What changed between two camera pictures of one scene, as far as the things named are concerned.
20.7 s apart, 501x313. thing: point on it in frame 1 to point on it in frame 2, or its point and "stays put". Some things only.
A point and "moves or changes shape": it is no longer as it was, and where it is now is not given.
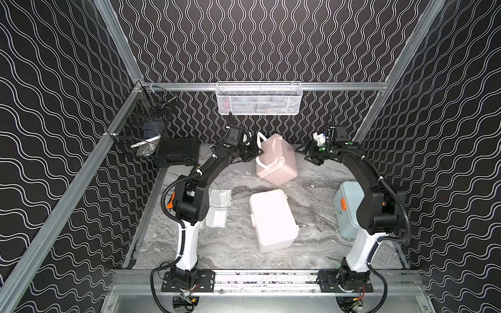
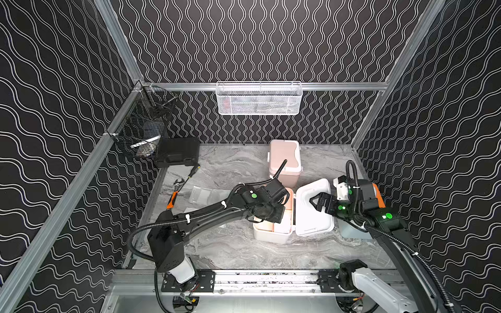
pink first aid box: (277, 162) moves or changes shape
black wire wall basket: (144, 120) stays put
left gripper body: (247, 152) to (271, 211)
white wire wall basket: (259, 98) stays put
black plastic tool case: (178, 150) stays put
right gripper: (312, 152) to (331, 200)
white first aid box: (272, 219) moves or changes shape
